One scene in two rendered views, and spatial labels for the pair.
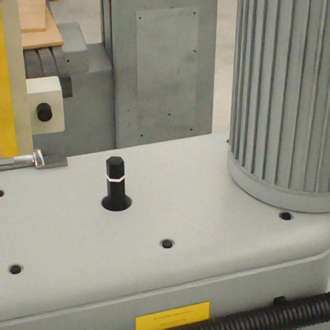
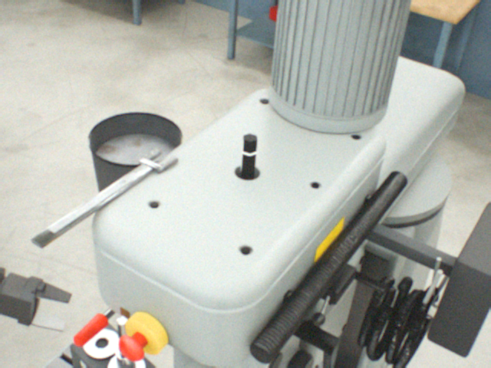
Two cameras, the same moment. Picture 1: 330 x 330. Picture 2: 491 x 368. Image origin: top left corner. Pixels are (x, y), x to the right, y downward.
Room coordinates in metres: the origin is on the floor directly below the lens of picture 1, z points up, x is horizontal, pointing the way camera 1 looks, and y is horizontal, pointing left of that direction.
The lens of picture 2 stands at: (0.21, 0.54, 2.43)
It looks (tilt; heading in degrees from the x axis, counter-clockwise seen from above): 39 degrees down; 318
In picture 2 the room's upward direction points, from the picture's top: 5 degrees clockwise
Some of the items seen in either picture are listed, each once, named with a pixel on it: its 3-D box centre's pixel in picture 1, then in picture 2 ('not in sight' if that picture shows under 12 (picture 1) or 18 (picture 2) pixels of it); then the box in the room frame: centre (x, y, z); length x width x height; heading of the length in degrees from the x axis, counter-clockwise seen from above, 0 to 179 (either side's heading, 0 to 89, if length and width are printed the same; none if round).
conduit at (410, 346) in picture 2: not in sight; (385, 317); (0.64, -0.26, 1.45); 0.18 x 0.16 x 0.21; 108
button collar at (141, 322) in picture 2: not in sight; (146, 333); (0.68, 0.28, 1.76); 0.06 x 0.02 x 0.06; 18
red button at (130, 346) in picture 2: not in sight; (134, 345); (0.67, 0.30, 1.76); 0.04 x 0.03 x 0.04; 18
